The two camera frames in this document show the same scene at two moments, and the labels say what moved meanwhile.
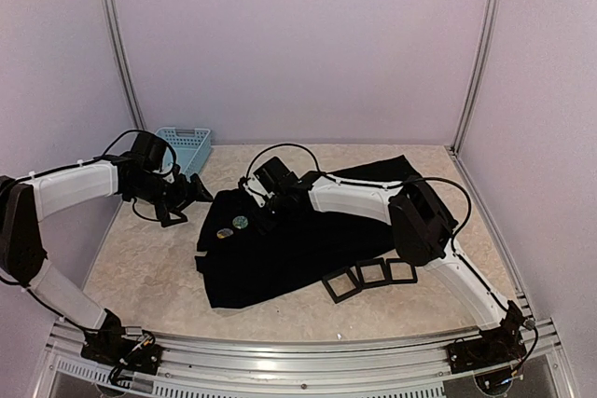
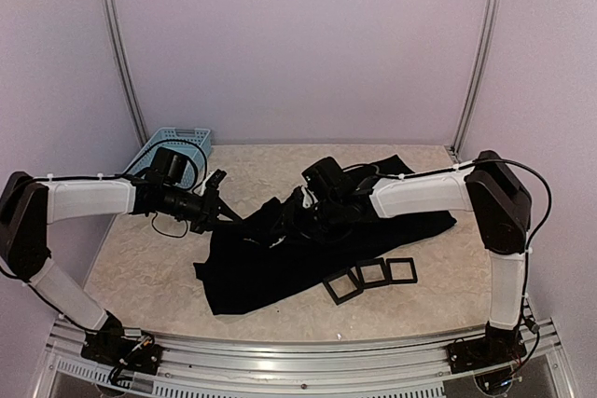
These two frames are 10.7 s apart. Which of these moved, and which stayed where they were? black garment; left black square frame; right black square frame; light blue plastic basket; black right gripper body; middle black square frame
Moved: black garment; black right gripper body
Stayed: right black square frame; light blue plastic basket; middle black square frame; left black square frame
